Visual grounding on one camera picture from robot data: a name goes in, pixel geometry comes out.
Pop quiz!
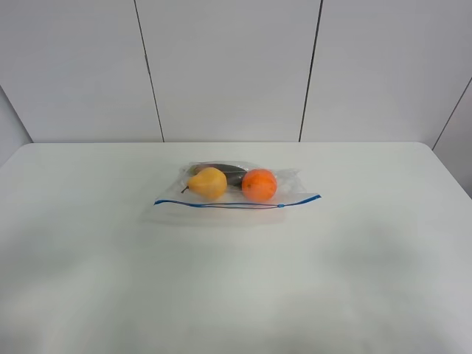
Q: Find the clear plastic zip bag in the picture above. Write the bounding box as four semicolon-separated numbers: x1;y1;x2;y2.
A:
141;161;322;226

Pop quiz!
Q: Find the dark purple eggplant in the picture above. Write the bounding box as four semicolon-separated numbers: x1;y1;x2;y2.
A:
187;163;247;190

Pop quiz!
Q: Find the orange fruit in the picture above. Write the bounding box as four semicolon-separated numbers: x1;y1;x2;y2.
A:
242;169;277;203

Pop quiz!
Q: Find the yellow pear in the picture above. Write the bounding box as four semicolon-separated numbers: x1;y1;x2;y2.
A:
181;167;227;201

